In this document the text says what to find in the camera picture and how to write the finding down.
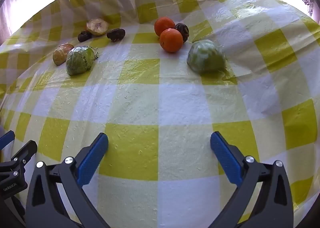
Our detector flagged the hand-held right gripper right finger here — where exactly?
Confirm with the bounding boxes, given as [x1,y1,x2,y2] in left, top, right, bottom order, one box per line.
[210,131,294,228]

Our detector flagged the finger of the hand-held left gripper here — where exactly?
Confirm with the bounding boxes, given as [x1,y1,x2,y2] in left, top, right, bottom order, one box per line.
[0,140,38,181]
[0,130,15,150]

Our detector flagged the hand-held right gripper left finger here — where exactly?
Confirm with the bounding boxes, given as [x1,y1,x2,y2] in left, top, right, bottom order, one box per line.
[25,132,109,228]

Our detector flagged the dark dried fruit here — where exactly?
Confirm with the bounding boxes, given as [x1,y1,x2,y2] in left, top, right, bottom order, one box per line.
[107,28,126,43]
[77,31,90,43]

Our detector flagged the orange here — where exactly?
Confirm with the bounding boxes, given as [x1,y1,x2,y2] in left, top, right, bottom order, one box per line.
[159,28,184,53]
[154,17,176,37]

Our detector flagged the halved yellow fruit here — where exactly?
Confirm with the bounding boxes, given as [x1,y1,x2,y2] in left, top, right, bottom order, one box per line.
[86,18,109,36]

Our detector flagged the round dark wrinkled fruit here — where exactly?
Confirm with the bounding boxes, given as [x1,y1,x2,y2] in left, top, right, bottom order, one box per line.
[175,23,190,43]

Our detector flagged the yellow checked tablecloth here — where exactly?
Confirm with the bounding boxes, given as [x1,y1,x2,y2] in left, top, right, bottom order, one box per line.
[0,0,320,228]

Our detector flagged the labelled plastic-wrapped green fruit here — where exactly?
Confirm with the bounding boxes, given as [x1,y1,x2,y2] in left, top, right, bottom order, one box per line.
[66,46,100,76]

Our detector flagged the yellow white checkered tablecloth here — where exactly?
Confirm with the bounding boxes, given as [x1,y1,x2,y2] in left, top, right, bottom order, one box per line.
[0,0,320,228]

